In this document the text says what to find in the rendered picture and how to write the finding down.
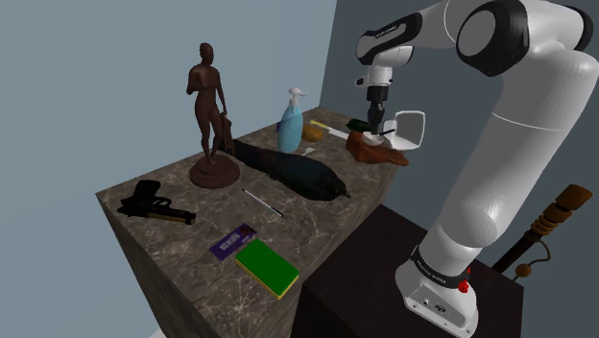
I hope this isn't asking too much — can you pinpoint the blue spray bottle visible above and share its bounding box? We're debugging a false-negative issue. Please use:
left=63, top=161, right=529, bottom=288
left=276, top=86, right=308, bottom=155

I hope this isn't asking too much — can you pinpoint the white and black pen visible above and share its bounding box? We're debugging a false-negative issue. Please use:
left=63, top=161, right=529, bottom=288
left=241, top=187, right=286, bottom=219

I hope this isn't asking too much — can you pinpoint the dark robot stand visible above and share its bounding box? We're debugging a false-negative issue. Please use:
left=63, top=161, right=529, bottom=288
left=290, top=203, right=525, bottom=338

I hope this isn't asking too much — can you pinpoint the brown standing figure statue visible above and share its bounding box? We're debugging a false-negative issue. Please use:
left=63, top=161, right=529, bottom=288
left=185, top=42, right=242, bottom=190

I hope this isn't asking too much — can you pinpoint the green and yellow sponge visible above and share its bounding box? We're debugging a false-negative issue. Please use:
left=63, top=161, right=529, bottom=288
left=234, top=237, right=301, bottom=302

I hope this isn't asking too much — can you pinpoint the purple chocolate bar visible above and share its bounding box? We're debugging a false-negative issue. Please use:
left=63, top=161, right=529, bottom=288
left=208, top=222, right=258, bottom=262

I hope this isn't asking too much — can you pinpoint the black pistol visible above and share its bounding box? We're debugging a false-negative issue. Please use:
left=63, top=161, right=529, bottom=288
left=116, top=179, right=198, bottom=227

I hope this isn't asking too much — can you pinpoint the yellow-handled knife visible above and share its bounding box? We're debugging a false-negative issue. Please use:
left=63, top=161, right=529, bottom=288
left=309, top=119, right=350, bottom=141

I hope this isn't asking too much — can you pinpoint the brown-handled dark stick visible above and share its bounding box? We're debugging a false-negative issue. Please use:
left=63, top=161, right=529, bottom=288
left=491, top=183, right=594, bottom=282

